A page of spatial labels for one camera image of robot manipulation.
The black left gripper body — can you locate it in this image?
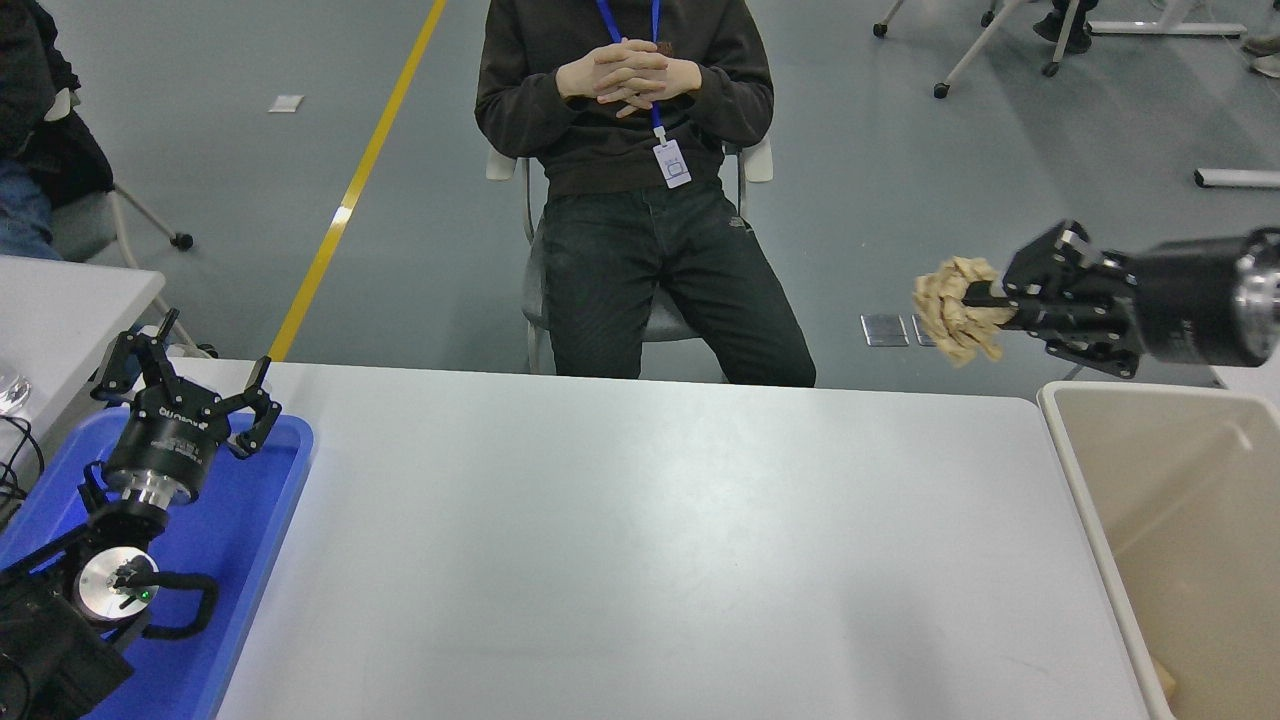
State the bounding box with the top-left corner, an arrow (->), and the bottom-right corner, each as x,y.
104,390 -> 233,495

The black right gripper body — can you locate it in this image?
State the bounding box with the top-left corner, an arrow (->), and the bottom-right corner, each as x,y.
1128,232 -> 1256,367

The tan paper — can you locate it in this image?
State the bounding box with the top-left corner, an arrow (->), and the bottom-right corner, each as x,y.
912,256 -> 1016,367

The person's left hand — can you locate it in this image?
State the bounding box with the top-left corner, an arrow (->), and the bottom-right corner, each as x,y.
598,58 -> 703,119

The person's right hand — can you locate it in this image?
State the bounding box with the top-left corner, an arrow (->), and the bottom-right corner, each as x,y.
555,38 -> 669,105

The white side table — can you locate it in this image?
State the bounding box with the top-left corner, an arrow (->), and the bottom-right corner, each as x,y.
0,255 -> 167,471

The white round table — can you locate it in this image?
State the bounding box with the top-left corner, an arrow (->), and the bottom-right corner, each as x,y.
1208,362 -> 1280,406

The blue plastic tray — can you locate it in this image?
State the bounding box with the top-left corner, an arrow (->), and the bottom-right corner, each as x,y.
0,408 -> 314,720

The large pale bin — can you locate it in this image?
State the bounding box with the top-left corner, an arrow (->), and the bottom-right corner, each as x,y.
1037,380 -> 1280,720

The white rolling chair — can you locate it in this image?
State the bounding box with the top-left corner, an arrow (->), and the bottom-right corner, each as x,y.
873,0 -> 1081,101

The grey chair with white back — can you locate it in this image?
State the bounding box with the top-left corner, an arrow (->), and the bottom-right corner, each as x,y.
485,135 -> 774,381

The black cable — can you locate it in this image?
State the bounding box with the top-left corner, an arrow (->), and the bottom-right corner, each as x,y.
0,416 -> 46,526

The blue lanyard with badge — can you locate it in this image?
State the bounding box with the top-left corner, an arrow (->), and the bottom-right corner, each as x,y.
597,0 -> 692,190

